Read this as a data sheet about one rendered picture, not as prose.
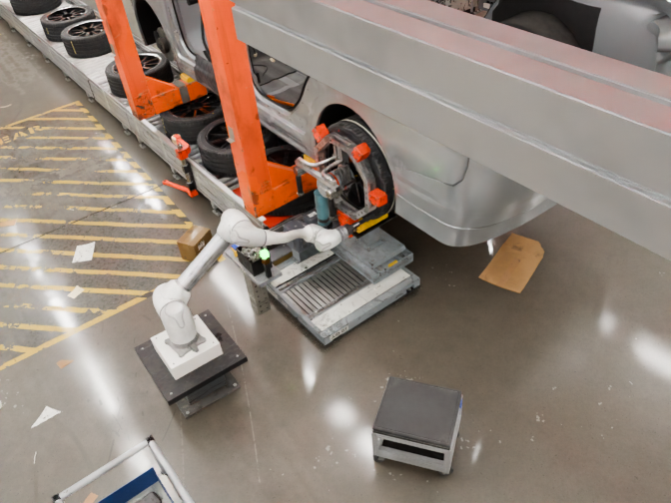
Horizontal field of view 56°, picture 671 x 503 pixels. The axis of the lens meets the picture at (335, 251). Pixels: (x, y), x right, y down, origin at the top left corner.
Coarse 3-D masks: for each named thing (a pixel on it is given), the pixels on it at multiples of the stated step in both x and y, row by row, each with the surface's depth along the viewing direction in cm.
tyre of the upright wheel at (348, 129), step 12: (360, 120) 382; (336, 132) 388; (348, 132) 377; (360, 132) 373; (372, 132) 374; (372, 144) 370; (372, 156) 369; (372, 168) 374; (384, 168) 370; (384, 180) 372; (384, 192) 376
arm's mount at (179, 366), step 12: (204, 324) 372; (156, 336) 367; (168, 336) 366; (204, 336) 364; (156, 348) 366; (168, 348) 359; (204, 348) 357; (216, 348) 360; (168, 360) 352; (180, 360) 351; (192, 360) 353; (204, 360) 359; (180, 372) 352
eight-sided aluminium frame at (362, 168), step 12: (324, 144) 391; (336, 144) 378; (348, 144) 375; (324, 156) 408; (324, 168) 414; (360, 168) 370; (372, 180) 372; (336, 204) 414; (348, 204) 412; (348, 216) 408; (360, 216) 395
